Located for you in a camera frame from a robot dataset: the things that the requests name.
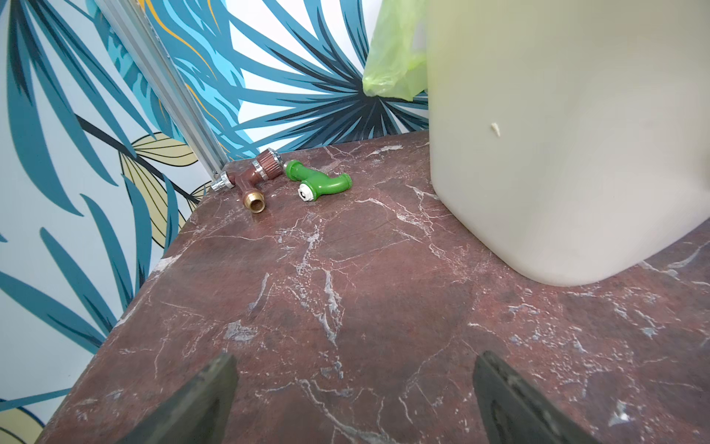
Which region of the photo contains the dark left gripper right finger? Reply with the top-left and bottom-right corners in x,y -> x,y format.
473,351 -> 597,443

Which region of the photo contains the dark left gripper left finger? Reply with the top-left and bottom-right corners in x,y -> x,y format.
119,353 -> 239,443

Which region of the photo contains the brown brass pipe fitting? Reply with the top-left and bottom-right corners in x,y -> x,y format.
210,148 -> 285,214

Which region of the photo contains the white plastic trash bin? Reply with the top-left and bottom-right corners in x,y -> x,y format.
426,1 -> 709,287

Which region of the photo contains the green plastic bin liner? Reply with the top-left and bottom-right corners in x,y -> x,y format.
362,1 -> 427,102

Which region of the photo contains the left aluminium frame post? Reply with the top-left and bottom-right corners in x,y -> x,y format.
96,0 -> 229,178

